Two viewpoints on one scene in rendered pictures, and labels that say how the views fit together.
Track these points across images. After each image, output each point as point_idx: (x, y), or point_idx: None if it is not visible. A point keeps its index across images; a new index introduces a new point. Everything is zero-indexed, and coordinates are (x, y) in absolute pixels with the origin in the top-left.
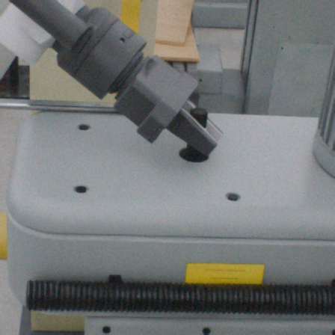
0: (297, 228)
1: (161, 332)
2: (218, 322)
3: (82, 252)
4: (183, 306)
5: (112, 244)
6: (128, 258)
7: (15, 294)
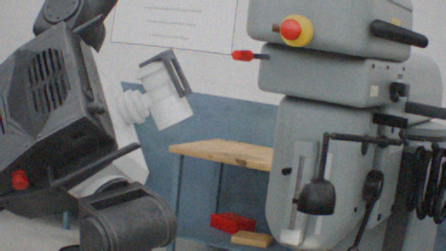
0: (403, 1)
1: (381, 68)
2: (388, 63)
3: (377, 6)
4: (405, 35)
5: (381, 3)
6: (383, 12)
7: (351, 44)
